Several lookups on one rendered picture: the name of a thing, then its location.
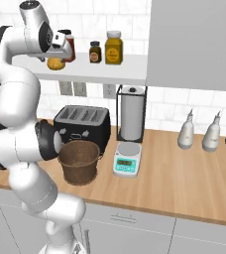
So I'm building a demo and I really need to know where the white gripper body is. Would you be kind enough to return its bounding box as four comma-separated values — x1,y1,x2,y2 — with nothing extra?
43,42,74,64

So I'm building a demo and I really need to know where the brown woven basket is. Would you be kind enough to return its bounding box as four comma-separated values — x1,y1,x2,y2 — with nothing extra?
56,139,104,187

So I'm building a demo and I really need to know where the red bottle with black cap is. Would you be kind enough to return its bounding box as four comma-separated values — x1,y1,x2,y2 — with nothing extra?
57,29,77,64

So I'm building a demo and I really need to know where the round yellow-orange food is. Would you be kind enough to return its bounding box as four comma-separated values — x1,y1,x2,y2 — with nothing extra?
47,57,66,71

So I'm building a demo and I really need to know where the small dark brown jar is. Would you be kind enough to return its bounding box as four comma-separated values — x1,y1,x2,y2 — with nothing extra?
88,40,103,64

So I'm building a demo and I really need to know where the yellow jar with white lid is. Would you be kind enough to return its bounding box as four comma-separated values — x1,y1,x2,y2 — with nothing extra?
104,30,124,65

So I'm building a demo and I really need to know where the black toaster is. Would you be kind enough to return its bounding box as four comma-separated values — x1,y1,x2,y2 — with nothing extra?
53,104,112,157

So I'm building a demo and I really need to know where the black paper towel holder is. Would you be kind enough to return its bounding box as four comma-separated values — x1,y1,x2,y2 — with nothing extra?
115,84,149,144

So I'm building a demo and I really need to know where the white paper towel roll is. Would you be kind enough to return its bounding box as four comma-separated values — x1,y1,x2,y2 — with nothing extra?
119,85,144,140

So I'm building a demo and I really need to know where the white and teal kitchen scale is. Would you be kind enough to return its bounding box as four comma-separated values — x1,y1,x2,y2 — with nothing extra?
112,141,143,180

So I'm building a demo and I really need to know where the white spray bottle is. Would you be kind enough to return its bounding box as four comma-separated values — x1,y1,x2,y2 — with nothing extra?
201,110,222,154
176,108,196,151

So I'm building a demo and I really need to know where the grey base cupboard door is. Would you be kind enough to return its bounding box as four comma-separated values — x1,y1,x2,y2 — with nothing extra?
0,187,50,254
166,235,226,254
74,219,174,254

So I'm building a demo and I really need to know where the plain grey drawer front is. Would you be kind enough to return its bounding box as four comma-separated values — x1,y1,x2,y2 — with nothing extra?
171,216,226,248

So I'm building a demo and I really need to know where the white wall outlet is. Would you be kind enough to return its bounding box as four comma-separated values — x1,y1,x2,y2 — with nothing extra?
58,80,74,97
102,82,118,100
72,81,88,98

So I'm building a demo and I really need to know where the grey wall shelf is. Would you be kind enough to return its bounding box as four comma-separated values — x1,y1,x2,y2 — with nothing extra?
0,52,149,87

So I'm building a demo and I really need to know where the grey wall cabinet door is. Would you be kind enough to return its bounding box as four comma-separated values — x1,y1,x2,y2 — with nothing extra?
145,0,226,92

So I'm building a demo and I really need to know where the silver drawer handle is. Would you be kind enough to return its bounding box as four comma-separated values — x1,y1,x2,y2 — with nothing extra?
110,212,138,224

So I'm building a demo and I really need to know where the grey drawer front with handle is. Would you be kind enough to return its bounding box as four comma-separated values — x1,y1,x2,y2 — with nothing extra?
82,201,177,237

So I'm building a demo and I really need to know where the silver cupboard door handle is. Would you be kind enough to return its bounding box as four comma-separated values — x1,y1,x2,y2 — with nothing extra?
82,227,92,254

